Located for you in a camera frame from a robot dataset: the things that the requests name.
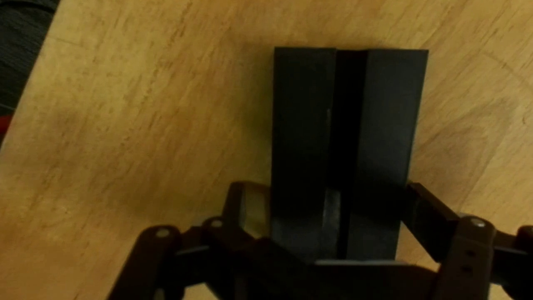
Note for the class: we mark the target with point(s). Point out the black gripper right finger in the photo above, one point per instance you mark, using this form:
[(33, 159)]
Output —
[(472, 252)]

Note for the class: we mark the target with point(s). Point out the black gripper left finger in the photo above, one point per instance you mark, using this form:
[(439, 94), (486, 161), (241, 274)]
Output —
[(236, 266)]

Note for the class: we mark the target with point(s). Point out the long black pad front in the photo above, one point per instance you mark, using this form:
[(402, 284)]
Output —
[(344, 129)]

